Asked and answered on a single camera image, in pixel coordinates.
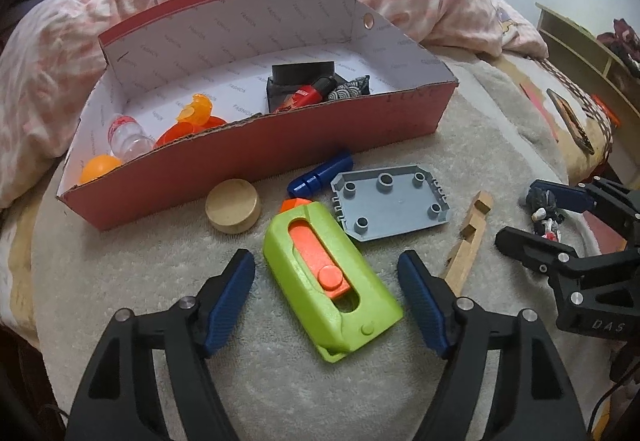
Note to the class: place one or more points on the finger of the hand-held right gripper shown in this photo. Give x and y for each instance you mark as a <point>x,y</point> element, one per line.
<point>530,248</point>
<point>565,198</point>

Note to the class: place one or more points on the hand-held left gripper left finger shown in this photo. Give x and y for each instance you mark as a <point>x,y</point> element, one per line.
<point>230,301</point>

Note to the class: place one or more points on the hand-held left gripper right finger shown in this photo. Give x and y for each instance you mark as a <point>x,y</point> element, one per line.
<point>422,301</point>

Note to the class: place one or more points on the dark robot figure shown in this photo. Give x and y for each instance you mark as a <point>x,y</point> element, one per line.
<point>545,216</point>

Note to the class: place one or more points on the green toy utility knife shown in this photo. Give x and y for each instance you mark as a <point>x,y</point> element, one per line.
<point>310,281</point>

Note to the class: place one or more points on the red cardboard box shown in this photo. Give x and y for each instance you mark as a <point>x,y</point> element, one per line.
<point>250,156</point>

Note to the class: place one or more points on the orange ball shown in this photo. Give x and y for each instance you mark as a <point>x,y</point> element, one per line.
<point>97,168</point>

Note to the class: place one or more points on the small clear plastic bottle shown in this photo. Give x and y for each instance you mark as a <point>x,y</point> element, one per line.
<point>127,136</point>

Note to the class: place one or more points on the orange translucent spiky toy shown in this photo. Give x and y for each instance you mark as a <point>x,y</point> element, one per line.
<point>195,108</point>

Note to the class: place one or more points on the red black toy tool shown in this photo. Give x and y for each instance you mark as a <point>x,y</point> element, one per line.
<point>307,95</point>

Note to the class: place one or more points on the notched wooden block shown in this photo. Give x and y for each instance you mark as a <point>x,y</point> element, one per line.
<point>467,246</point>

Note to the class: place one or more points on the round wooden disc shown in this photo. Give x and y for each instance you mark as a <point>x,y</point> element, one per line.
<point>232,203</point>

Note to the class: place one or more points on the grey plastic building plate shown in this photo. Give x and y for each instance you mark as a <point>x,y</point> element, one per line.
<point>395,206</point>

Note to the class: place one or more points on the brown printed bed sheet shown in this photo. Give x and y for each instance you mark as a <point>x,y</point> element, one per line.
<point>530,68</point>

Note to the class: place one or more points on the blue plastic cylinder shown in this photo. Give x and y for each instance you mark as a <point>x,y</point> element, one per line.
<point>320,173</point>

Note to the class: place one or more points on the light wooden shelf unit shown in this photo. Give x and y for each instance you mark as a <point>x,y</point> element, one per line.
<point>575,36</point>

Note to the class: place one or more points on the dark red cloth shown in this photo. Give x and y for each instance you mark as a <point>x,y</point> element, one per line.
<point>622,41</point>

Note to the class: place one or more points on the orange plastic toy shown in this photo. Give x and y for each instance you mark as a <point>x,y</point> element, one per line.
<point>172,136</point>

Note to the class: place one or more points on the black patterned pouch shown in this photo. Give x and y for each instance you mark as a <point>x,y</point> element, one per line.
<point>350,88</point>

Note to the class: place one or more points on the dark rectangular frame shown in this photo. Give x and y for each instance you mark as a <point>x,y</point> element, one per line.
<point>570,118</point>

